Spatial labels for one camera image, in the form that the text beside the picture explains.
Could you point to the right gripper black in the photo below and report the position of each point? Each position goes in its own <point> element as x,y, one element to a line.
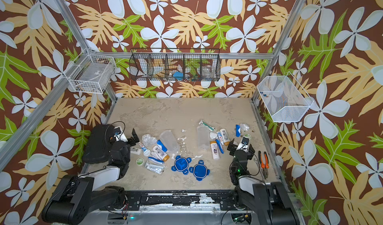
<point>233,150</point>

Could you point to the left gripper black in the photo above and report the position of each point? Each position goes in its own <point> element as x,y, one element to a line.
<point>133,142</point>

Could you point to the white bottle orange cap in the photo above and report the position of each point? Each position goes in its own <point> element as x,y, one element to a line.
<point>163,155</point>
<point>225,136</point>

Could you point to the white toiletry tube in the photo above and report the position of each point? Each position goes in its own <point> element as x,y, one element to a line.
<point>214,150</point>

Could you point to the small toiletry tube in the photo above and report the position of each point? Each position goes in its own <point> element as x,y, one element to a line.
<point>146,152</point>

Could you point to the green round tin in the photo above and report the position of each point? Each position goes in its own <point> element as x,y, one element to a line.
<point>247,136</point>
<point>140,161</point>

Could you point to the blue small packet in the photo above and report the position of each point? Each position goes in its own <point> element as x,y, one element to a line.
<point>237,130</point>

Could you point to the green white toothpaste packet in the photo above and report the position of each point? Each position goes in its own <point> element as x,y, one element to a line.
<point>207,125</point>

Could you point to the clear jar blue lid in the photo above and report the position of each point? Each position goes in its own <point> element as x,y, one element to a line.
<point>169,141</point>

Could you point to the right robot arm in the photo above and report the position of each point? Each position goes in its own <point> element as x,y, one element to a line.
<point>270,201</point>

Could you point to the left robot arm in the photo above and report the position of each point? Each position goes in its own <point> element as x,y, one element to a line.
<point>78,195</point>

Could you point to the black tool case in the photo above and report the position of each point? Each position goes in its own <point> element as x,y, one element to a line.
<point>98,146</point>

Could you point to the white mesh basket right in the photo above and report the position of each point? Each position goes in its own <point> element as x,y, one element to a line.
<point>284,98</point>

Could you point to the blue object in basket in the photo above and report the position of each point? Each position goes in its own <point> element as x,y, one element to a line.
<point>178,75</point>

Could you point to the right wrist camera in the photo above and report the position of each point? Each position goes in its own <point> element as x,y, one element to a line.
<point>244,144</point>

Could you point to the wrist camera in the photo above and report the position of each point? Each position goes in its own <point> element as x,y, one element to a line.
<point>119,134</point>
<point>244,144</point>

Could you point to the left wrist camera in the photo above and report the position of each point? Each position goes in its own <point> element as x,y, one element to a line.
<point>119,134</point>

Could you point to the orange handled pliers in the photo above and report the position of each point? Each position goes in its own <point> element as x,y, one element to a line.
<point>263,159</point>

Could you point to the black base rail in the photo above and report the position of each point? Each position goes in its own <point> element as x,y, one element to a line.
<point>138,200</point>

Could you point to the white wire basket left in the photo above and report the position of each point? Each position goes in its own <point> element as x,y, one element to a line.
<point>91,72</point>

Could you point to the black wire basket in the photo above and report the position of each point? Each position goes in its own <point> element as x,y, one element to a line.
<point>159,64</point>

